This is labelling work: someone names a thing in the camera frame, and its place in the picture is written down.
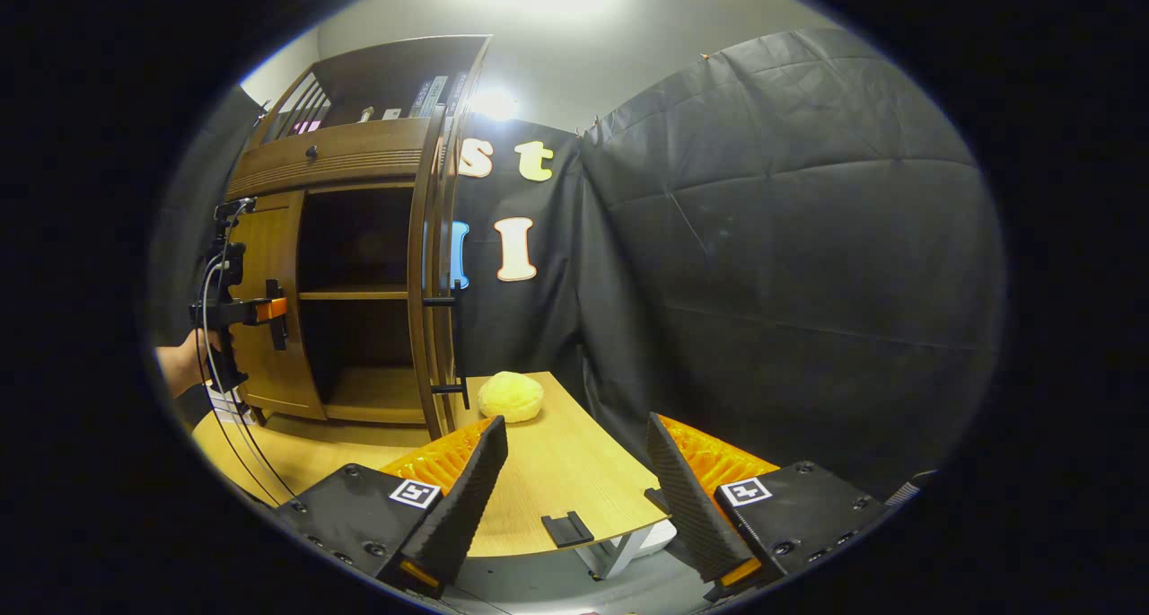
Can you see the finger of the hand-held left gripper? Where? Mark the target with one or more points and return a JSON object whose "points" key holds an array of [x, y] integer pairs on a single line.
{"points": [[272, 310]]}

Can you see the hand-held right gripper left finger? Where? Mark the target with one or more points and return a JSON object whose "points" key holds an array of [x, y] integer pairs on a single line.
{"points": [[467, 498]]}

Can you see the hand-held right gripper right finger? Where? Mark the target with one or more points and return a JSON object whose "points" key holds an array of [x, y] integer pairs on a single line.
{"points": [[691, 507]]}

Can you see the wooden shoe cabinet door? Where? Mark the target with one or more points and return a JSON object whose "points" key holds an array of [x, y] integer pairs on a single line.
{"points": [[289, 386], [422, 328]]}

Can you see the brown wooden shoe cabinet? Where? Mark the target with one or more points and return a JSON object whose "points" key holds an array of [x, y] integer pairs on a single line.
{"points": [[377, 390]]}

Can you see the wooden cabinet shelf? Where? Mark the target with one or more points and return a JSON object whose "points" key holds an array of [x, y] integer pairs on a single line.
{"points": [[350, 293]]}

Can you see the wooden cabinet drawer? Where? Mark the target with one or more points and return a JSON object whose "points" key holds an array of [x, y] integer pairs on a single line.
{"points": [[359, 153]]}

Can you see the white table leg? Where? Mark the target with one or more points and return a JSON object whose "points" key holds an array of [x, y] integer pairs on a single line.
{"points": [[619, 552]]}

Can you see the black table clamp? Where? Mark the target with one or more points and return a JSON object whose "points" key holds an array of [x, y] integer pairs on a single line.
{"points": [[567, 530]]}

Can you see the yellow round sponge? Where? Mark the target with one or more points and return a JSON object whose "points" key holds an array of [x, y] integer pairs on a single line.
{"points": [[510, 397]]}

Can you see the black backdrop cloth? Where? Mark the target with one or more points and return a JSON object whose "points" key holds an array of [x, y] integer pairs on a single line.
{"points": [[763, 238]]}

